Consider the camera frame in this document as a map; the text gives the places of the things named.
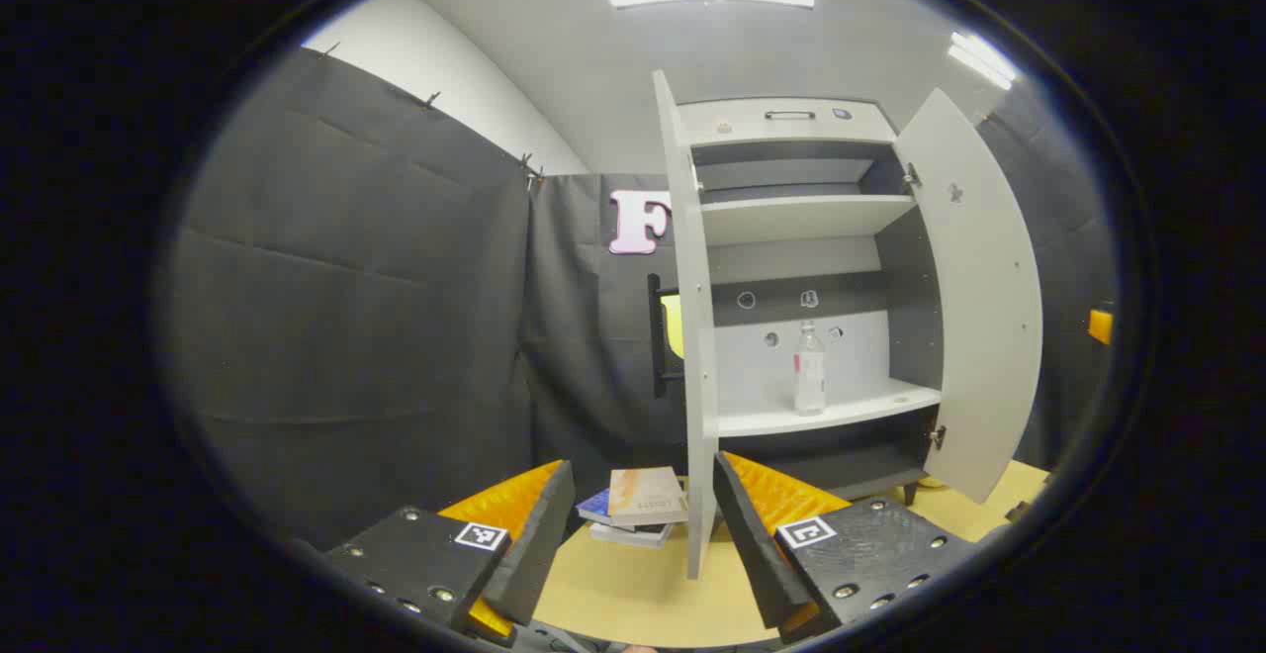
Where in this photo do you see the clear plastic bottle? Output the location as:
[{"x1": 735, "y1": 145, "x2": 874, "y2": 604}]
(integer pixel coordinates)
[{"x1": 793, "y1": 320, "x2": 828, "y2": 417}]

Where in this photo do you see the tan book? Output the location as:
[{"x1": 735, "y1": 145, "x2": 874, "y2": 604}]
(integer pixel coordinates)
[{"x1": 607, "y1": 467, "x2": 689, "y2": 527}]

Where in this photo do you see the black backdrop cloth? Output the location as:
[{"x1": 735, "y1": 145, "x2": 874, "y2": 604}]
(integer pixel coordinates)
[{"x1": 163, "y1": 45, "x2": 1119, "y2": 550}]

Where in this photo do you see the grey book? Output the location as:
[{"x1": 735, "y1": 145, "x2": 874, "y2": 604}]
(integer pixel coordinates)
[{"x1": 589, "y1": 520, "x2": 676, "y2": 549}]

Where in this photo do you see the grey cabinet door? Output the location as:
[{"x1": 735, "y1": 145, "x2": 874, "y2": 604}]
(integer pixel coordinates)
[
  {"x1": 648, "y1": 69, "x2": 721, "y2": 580},
  {"x1": 893, "y1": 89, "x2": 1044, "y2": 506}
]

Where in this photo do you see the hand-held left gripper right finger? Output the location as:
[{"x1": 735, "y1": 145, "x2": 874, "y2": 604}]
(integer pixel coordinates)
[{"x1": 712, "y1": 451, "x2": 980, "y2": 644}]

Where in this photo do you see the small ceiling light panel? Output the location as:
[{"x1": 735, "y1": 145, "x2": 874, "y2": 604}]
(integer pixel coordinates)
[{"x1": 948, "y1": 32, "x2": 1018, "y2": 92}]

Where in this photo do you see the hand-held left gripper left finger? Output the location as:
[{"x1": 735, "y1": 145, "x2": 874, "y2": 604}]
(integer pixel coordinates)
[{"x1": 326, "y1": 459, "x2": 577, "y2": 646}]

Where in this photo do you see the grey cabinet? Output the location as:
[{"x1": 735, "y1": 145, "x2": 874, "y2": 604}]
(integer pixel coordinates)
[{"x1": 673, "y1": 97, "x2": 946, "y2": 506}]

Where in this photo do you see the blue book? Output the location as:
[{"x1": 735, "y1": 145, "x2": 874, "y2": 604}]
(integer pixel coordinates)
[{"x1": 576, "y1": 488, "x2": 634, "y2": 527}]

